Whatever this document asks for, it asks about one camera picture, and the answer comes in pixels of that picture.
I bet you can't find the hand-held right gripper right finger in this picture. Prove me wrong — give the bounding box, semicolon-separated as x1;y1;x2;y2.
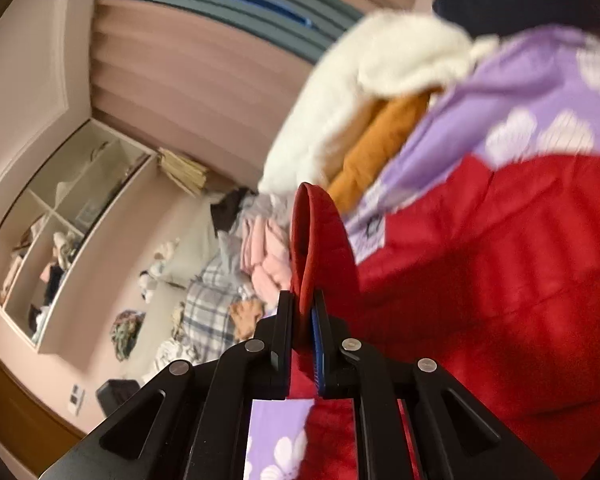
310;290;562;480

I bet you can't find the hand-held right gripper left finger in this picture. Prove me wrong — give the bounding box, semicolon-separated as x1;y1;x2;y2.
40;290;294;480

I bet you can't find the red puffer jacket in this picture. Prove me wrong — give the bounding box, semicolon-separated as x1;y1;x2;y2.
289;152;600;480

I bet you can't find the pink clothes pile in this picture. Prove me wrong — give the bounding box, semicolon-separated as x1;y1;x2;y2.
240;210;293;301

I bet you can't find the tan crumpled cloth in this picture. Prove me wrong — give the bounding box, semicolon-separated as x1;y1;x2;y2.
230;300;266;341

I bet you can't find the plaid blanket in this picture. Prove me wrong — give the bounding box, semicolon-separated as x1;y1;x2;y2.
172;255;253;356

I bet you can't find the dark garment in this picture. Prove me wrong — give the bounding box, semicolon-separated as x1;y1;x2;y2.
210;187;253;236

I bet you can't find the white plush toy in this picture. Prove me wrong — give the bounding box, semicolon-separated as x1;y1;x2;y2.
140;240;181;301

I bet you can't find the patterned cloth heap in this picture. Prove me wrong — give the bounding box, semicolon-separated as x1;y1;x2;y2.
111;310;146;361

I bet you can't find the black box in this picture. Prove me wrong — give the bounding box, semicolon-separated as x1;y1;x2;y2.
96;380;141;418

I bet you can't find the orange folded garment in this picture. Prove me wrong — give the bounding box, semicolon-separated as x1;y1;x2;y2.
325;87;443;213

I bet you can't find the white fleece garment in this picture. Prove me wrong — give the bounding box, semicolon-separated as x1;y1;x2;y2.
257;10;501;196

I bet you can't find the beige curtain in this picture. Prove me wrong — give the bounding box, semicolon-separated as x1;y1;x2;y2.
92;0;431;196

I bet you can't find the wooden door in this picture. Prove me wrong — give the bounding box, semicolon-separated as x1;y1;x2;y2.
0;352;88;476

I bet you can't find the purple floral bed blanket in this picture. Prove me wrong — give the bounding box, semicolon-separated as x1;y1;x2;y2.
245;25;600;480

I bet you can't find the navy folded garment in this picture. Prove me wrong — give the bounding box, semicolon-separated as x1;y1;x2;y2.
432;0;588;43

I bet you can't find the white wall shelf unit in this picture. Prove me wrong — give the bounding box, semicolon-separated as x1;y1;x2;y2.
0;117;156;356

